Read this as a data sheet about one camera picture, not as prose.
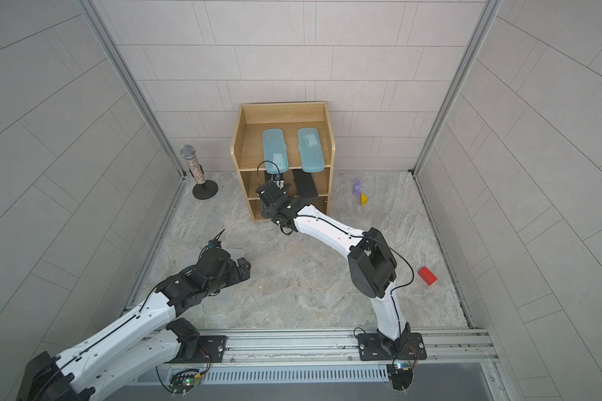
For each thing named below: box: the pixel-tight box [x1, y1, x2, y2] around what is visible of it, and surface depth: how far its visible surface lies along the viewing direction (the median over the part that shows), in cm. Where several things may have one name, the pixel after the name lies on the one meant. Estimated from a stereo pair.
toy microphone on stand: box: [179, 143, 219, 200], surface depth 99 cm
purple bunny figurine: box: [352, 177, 363, 196], surface depth 109 cm
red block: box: [417, 265, 439, 286], surface depth 86 cm
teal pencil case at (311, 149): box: [297, 126, 325, 173], surface depth 83 cm
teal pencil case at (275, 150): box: [262, 128, 290, 174], surface depth 83 cm
